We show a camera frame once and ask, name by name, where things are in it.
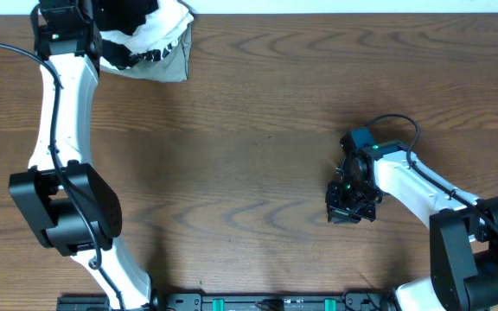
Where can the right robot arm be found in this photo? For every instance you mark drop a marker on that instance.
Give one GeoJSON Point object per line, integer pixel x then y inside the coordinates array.
{"type": "Point", "coordinates": [463, 227]}

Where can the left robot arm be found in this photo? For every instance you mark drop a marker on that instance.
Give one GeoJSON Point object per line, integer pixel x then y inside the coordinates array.
{"type": "Point", "coordinates": [66, 203]}

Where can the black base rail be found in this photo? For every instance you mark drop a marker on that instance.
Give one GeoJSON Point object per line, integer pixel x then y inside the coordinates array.
{"type": "Point", "coordinates": [348, 301]}

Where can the black t-shirt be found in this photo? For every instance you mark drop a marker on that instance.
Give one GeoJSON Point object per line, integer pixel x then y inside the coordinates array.
{"type": "Point", "coordinates": [122, 15]}

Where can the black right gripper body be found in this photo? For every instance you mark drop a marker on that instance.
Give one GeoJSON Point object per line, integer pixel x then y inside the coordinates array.
{"type": "Point", "coordinates": [352, 202]}

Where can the black and white garment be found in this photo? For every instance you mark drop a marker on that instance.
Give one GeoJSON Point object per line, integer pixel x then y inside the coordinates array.
{"type": "Point", "coordinates": [118, 57]}

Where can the grey-beige folded garment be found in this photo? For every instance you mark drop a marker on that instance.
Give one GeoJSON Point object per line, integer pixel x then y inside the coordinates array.
{"type": "Point", "coordinates": [173, 68]}

